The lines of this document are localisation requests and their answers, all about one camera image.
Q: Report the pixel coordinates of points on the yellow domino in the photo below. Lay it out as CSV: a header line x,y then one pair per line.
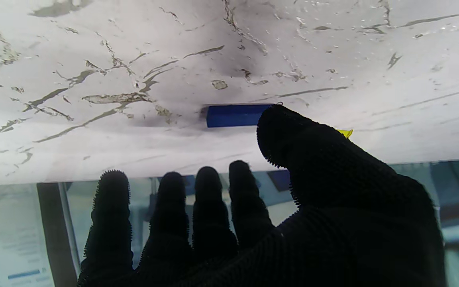
x,y
346,133

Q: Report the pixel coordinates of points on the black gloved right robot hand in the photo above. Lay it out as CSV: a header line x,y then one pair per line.
x,y
333,223

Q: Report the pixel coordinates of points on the blue domino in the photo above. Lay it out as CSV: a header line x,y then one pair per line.
x,y
233,116

